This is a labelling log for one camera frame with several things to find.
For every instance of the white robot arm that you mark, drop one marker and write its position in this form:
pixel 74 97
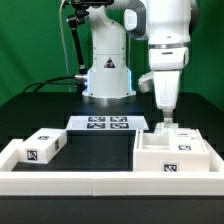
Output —
pixel 149 49

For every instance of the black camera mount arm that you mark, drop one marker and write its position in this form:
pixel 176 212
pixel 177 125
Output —
pixel 80 16

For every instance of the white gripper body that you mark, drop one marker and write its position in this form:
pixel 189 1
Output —
pixel 167 66

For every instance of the white cabinet top block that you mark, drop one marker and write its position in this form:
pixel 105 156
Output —
pixel 42 146

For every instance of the white base tag plate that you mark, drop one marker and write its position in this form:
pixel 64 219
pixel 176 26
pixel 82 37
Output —
pixel 107 123

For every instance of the white cabinet body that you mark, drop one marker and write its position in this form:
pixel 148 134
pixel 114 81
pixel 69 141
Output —
pixel 152 153

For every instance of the white U-shaped fence frame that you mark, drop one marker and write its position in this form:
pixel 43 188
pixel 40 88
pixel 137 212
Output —
pixel 107 183

